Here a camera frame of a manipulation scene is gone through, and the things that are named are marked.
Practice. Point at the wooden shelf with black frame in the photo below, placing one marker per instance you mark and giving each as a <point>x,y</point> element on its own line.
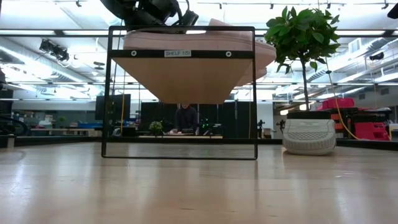
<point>186,81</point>

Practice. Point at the grey slide sandal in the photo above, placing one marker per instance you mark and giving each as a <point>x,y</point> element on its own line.
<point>309,143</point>

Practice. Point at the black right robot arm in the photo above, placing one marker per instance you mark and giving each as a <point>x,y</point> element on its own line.
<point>394,12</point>

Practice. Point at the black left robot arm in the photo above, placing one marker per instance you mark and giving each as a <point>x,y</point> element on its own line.
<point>115,6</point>

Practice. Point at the black monitor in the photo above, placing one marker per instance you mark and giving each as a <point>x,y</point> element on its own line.
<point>119,107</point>

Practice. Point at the black ceiling device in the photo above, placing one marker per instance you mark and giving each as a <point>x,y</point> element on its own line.
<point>54,49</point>

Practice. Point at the person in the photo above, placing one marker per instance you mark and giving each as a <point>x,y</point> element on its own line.
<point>186,119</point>

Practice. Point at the small green plant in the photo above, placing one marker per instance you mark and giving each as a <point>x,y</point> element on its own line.
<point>156,127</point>

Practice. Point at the blue bin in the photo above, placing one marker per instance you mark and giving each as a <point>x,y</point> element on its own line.
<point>90,125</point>

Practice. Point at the black partition panels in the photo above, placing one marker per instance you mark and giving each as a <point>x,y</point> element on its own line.
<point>224,119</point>

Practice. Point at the green plant in black pot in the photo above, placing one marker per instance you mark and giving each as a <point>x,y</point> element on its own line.
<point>303,34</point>

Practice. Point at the black tripod device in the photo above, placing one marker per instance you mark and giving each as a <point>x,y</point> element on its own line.
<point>260,127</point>
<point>281,126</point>

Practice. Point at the red storage bins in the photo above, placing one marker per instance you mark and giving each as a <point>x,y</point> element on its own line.
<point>371,130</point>

